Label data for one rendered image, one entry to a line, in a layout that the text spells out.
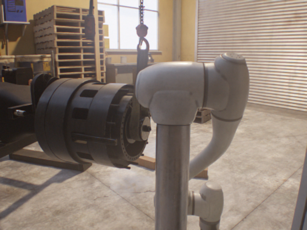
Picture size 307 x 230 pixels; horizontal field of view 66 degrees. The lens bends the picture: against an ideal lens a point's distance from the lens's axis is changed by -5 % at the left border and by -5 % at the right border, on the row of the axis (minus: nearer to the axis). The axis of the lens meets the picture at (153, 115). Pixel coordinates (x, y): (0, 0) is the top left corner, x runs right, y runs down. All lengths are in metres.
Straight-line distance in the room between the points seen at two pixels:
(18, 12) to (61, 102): 4.35
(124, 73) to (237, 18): 3.30
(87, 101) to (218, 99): 0.87
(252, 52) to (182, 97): 6.20
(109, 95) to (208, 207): 0.76
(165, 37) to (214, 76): 7.39
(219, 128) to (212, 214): 0.43
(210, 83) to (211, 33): 6.86
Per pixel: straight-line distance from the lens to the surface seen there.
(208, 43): 7.53
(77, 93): 1.48
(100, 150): 1.35
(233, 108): 0.72
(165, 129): 0.68
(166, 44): 8.04
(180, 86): 0.65
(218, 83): 0.67
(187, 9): 8.23
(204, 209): 1.06
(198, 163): 0.89
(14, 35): 5.88
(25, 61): 4.50
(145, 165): 2.92
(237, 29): 7.05
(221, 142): 0.81
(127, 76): 6.28
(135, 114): 1.39
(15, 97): 1.95
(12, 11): 5.67
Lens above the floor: 1.27
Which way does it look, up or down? 13 degrees down
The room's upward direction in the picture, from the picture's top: straight up
